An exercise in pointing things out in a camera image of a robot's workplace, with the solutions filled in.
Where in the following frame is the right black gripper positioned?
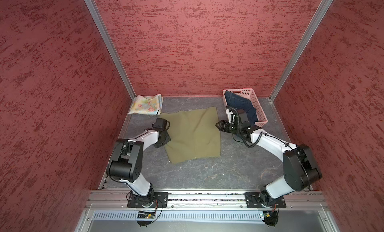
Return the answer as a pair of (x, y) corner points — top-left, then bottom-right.
(215, 119), (242, 134)

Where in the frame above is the olive green skirt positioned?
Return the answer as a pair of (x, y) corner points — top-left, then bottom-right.
(160, 107), (221, 164)

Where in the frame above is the floral pastel skirt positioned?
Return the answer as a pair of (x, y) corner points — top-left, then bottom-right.
(129, 94), (164, 115)

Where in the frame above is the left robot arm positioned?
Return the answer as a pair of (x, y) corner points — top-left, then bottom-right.
(106, 129), (171, 208)

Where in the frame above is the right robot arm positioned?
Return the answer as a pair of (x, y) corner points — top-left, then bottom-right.
(216, 120), (322, 208)

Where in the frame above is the blue denim skirt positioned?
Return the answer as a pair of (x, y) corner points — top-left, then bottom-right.
(225, 90), (259, 124)

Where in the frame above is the pink plastic basket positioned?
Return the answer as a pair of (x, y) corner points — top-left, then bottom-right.
(222, 88), (268, 128)

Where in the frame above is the left circuit board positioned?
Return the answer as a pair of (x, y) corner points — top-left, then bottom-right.
(137, 211), (157, 220)

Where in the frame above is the circuit board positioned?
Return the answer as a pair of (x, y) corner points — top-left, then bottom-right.
(263, 211), (279, 220)
(137, 211), (157, 220)

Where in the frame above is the right circuit board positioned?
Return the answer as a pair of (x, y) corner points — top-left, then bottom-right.
(263, 211), (279, 220)

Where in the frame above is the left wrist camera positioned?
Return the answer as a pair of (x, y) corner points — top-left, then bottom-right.
(152, 118), (170, 131)

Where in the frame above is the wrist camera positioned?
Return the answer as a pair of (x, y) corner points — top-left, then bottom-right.
(152, 118), (170, 131)
(226, 107), (249, 123)

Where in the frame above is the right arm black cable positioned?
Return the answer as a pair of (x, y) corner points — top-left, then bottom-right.
(225, 105), (295, 149)

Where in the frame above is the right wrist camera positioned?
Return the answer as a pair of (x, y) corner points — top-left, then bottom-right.
(226, 107), (249, 123)

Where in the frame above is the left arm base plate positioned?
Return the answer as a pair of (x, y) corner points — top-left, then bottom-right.
(127, 192), (169, 209)

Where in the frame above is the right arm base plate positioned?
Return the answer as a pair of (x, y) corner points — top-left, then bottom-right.
(244, 192), (287, 209)

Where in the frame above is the aluminium front rail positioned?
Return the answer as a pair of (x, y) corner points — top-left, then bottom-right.
(86, 189), (329, 211)

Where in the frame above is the left corner aluminium post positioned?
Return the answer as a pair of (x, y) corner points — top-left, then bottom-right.
(84, 0), (136, 100)

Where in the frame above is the corner aluminium post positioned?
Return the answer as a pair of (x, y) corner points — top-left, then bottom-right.
(84, 0), (136, 100)
(269, 0), (334, 103)

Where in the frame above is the right corner aluminium post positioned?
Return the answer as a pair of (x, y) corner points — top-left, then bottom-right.
(269, 0), (334, 103)

